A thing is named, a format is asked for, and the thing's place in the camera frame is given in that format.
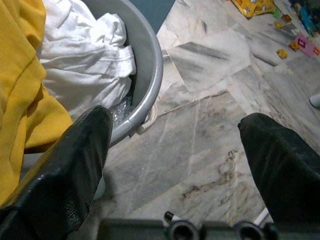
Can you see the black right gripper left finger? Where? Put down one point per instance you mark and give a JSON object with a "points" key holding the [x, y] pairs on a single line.
{"points": [[62, 175]]}

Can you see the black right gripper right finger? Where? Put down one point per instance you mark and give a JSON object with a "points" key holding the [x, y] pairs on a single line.
{"points": [[287, 175]]}

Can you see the yellow shirt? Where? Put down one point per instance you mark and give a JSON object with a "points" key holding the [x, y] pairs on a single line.
{"points": [[20, 87]]}

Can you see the small white table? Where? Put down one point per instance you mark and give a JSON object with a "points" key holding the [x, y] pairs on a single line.
{"points": [[315, 101]]}

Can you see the white cloth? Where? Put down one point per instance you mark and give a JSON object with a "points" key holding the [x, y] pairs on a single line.
{"points": [[87, 62]]}

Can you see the yellow toy cube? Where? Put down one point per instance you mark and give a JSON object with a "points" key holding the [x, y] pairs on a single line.
{"points": [[282, 54]]}

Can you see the orange toy cube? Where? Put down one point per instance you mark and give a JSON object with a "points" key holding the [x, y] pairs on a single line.
{"points": [[294, 46], [286, 18]]}

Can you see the grey plastic basin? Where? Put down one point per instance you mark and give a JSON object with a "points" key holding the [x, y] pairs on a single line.
{"points": [[147, 75]]}

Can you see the pink square toy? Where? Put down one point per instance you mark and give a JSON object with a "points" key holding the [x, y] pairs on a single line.
{"points": [[305, 44]]}

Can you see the blue toy set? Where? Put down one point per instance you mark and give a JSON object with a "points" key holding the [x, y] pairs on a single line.
{"points": [[310, 20]]}

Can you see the small green toy block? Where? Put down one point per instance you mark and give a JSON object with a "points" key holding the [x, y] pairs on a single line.
{"points": [[277, 12]]}

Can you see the yellow patterned cushion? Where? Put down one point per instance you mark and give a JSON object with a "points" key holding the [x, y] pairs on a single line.
{"points": [[250, 7]]}

